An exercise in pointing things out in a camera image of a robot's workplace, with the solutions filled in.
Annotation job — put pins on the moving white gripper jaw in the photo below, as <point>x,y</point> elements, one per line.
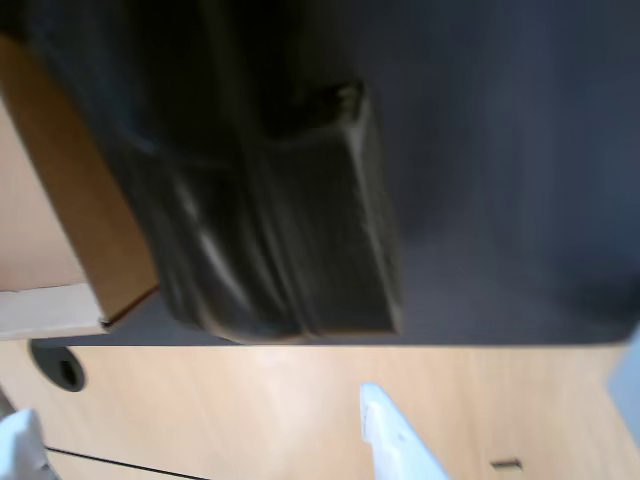
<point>22,445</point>

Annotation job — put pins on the fixed white gripper jaw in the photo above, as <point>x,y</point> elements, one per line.
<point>390,440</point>

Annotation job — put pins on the black leather dress shoe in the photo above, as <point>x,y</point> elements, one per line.
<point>300,225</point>

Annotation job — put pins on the open cardboard box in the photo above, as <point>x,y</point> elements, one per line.
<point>75,175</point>

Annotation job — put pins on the black round desk grommet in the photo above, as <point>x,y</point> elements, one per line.
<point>45,360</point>

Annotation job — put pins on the black WOWROBO mat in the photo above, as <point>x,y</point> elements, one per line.
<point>500,175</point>

